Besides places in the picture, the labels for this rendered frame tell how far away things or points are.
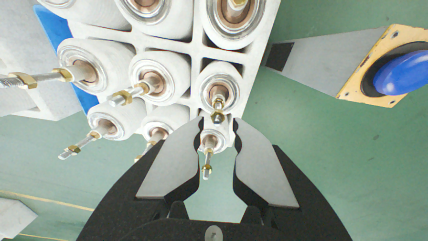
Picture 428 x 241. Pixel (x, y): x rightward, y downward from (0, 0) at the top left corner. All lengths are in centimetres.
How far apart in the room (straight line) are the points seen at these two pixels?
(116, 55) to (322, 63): 34
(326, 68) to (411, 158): 98
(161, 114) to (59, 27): 37
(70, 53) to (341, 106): 80
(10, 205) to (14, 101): 178
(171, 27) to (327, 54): 22
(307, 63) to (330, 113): 44
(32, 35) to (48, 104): 17
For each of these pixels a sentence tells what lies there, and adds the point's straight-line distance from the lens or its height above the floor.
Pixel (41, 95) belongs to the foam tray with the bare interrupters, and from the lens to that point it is 57.
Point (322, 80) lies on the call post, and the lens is 23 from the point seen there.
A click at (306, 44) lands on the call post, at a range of 29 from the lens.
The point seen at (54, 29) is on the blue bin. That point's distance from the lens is 56.
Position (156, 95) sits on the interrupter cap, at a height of 25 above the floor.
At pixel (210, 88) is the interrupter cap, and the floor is 25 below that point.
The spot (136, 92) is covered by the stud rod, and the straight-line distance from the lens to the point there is 19.
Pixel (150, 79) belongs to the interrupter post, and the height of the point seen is 27.
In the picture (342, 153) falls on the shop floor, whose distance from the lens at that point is 91.
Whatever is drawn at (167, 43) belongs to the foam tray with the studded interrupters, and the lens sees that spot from 29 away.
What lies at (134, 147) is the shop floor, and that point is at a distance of 81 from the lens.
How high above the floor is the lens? 45
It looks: 58 degrees down
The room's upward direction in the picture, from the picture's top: 174 degrees counter-clockwise
